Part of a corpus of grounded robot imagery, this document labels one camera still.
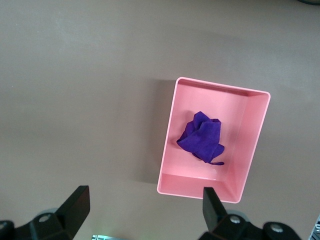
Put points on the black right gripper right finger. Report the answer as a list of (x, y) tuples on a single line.
[(212, 212)]

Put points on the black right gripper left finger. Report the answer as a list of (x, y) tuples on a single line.
[(75, 210)]

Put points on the purple cloth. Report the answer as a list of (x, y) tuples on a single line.
[(202, 140)]

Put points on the pink plastic bin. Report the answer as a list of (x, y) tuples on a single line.
[(225, 120)]

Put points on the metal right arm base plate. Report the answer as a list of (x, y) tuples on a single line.
[(101, 237)]

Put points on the aluminium frame corner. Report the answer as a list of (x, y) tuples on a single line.
[(316, 230)]

